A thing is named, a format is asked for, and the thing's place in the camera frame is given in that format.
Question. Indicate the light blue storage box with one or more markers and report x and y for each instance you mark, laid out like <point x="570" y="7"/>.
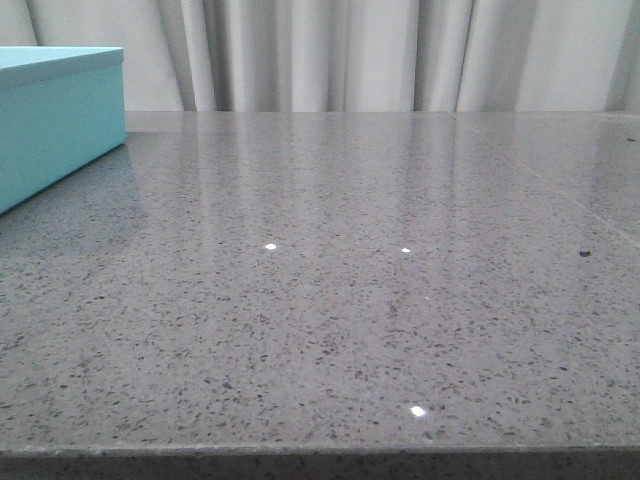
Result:
<point x="61" y="108"/>

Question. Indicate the grey pleated curtain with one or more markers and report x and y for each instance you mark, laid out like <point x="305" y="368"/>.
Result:
<point x="361" y="56"/>

